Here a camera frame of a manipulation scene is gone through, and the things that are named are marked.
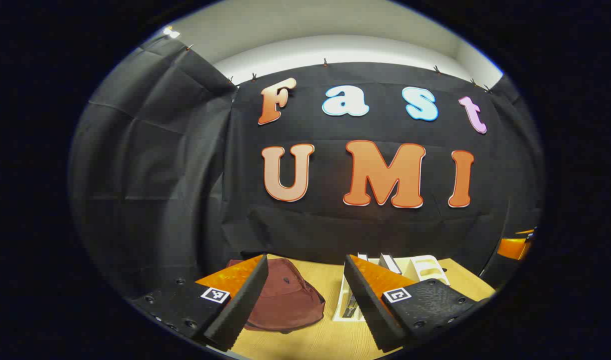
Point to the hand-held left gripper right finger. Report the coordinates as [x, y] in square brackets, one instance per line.
[363, 295]

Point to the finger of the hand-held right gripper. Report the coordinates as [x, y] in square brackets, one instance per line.
[514, 247]

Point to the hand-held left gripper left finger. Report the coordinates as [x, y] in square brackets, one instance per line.
[245, 295]

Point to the portrait cover book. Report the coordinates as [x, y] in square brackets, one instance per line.
[389, 263]

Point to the white bookshelf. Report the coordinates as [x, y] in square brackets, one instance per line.
[425, 267]

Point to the maroon schoolbag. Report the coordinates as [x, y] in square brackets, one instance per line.
[285, 300]

